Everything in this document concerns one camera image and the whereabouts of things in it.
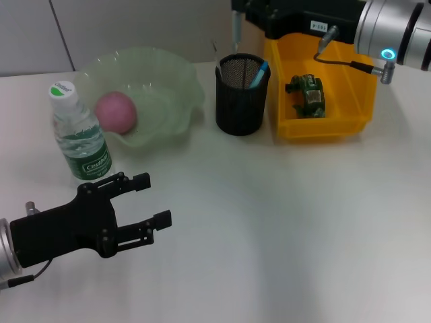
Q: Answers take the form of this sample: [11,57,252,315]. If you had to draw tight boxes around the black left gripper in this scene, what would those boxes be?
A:
[9,172,172,268]

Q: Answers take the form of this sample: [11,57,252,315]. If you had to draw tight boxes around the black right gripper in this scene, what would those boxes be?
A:
[231,0,366,43]

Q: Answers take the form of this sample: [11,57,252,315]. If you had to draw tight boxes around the silver ballpoint pen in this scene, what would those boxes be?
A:
[231,9,242,52]

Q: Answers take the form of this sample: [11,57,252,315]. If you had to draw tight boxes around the transparent plastic ruler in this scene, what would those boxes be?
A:
[211,38,225,81]

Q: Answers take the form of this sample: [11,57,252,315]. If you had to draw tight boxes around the blue scissors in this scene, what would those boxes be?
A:
[248,60,270,89]

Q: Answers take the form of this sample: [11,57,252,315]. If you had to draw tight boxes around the clear water bottle green label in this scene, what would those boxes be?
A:
[48,79,114,188]

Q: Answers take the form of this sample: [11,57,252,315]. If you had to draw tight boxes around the pink peach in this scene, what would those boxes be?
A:
[94,91,138,135]

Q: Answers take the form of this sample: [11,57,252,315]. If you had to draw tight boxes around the green plastic wrapper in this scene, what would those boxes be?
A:
[285,74,328,119]

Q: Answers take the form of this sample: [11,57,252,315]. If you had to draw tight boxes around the green glass fruit plate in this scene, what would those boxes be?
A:
[73,46,206,149]

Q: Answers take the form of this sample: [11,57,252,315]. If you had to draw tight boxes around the black mesh pen holder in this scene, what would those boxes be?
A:
[215,52,271,137]

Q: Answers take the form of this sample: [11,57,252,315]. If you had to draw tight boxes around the yellow plastic bin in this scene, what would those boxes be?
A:
[263,33,378,142]

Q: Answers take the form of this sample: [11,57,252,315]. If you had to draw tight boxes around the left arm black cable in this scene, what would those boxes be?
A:
[0,258,53,290]

